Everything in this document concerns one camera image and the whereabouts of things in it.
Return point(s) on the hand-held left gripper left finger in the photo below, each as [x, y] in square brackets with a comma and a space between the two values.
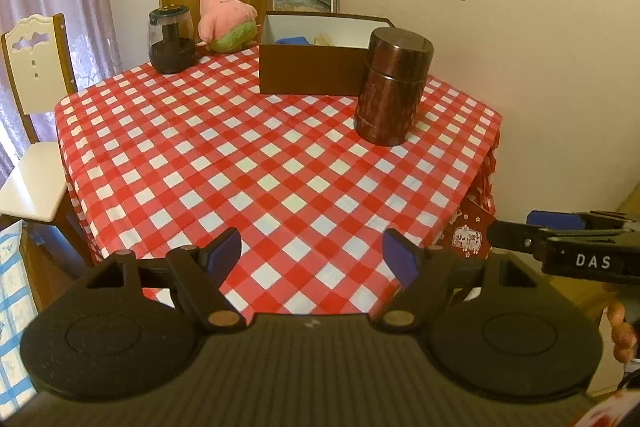
[225, 252]

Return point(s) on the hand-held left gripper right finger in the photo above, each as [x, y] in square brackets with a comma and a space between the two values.
[402, 254]

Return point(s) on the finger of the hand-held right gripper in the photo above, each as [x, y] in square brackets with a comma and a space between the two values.
[515, 237]
[552, 220]

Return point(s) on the brown cardboard box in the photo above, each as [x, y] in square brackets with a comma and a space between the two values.
[310, 69]

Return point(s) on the beige cloth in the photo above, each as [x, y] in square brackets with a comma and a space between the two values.
[322, 39]

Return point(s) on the person's right hand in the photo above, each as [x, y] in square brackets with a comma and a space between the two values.
[622, 332]

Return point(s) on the red patterned gift bag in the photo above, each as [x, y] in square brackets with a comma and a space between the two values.
[470, 232]

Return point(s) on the light wooden furniture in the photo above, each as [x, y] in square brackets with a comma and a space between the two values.
[631, 202]

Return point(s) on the red checkered tablecloth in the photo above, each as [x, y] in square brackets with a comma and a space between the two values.
[260, 167]

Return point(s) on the brown metal canister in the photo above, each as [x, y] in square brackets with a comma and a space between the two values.
[392, 87]

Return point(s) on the dark lidded glass jar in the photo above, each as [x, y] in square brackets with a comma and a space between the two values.
[170, 44]

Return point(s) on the blue checked white cloth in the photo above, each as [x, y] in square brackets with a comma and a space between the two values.
[12, 317]

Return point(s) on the pink starfish plush toy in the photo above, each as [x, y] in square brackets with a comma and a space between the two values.
[222, 14]

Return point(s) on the cream wooden chair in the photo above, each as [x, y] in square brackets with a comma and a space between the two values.
[37, 57]

